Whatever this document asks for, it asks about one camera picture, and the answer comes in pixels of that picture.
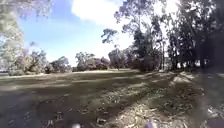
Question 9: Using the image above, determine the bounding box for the distant row of trees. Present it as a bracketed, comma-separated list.
[8, 49, 134, 76]

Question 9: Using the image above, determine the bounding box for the dry grass field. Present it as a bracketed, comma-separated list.
[0, 68, 224, 128]

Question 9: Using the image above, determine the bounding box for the stand of tall dark trees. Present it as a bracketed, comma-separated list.
[101, 0, 224, 73]

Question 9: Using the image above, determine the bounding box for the large pale leafy tree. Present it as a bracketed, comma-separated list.
[0, 0, 54, 76]

